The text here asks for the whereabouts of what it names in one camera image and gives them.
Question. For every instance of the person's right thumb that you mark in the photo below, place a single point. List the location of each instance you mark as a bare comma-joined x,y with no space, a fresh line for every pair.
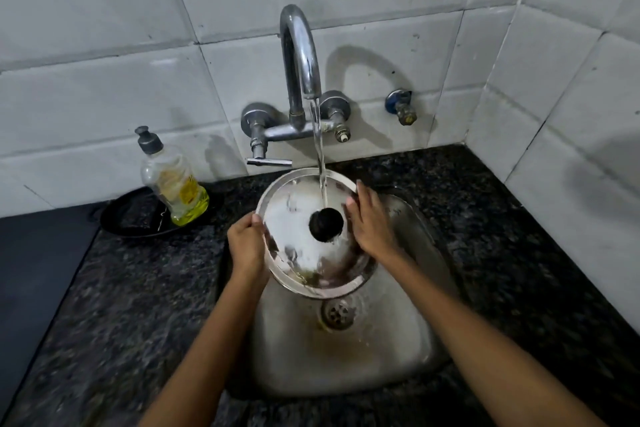
352,215

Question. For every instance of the person's right hand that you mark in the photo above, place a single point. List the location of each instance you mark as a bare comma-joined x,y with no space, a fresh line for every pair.
372,231

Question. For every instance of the person's left forearm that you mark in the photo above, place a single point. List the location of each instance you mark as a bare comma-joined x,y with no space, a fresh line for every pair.
200,359

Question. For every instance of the person's right middle finger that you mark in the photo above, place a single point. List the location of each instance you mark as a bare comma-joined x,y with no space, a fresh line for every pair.
369,194

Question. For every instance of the person's left hand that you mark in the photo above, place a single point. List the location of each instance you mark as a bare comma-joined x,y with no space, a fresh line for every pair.
246,249

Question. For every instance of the clear dish soap bottle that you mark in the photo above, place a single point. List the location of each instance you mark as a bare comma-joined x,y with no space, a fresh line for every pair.
172,181

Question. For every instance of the steel lid with black knob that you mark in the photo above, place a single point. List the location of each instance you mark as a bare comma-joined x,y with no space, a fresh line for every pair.
300,231

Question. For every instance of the black frying pan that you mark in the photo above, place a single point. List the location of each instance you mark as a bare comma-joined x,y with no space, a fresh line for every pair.
135,216

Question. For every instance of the person's right forearm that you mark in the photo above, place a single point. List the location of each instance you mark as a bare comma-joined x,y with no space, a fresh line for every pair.
480,346

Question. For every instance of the sink drain strainer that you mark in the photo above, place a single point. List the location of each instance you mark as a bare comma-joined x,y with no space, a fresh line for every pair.
338,313

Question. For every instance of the chrome wall tap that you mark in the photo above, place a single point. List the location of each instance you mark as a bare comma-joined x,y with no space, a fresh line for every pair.
295,91

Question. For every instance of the brass wall valve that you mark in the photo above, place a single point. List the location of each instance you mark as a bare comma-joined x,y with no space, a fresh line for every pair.
401,106

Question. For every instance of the steel kitchen sink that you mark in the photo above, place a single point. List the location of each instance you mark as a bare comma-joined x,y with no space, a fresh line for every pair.
350,341

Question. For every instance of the person's left thumb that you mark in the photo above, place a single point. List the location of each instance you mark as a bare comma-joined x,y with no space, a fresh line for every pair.
258,224

